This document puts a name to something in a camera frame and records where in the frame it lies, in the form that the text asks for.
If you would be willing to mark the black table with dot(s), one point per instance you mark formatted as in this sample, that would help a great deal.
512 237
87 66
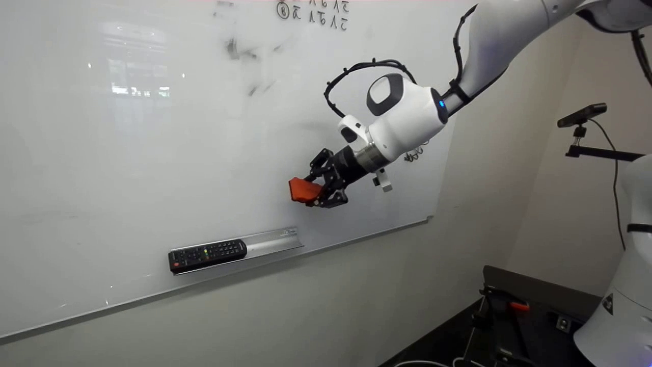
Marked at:
543 339

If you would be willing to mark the orange board duster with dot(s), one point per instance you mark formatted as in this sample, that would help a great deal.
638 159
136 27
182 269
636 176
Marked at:
304 191

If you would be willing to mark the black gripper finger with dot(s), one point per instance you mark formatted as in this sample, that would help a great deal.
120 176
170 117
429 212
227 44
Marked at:
332 199
322 163

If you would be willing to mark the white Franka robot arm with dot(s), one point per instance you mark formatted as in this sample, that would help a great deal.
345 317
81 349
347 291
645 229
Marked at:
510 41

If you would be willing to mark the white glass whiteboard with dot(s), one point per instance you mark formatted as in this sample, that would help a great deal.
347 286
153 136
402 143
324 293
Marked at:
136 171

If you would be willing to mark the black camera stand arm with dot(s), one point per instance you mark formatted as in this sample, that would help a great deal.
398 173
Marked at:
607 153

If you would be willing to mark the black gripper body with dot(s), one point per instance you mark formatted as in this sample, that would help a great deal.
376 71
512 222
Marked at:
351 167

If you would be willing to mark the black camera on stand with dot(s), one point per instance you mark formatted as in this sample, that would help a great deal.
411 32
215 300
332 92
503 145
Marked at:
583 116

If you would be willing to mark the black stand with red knob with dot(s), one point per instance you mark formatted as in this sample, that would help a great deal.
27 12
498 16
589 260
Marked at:
499 312

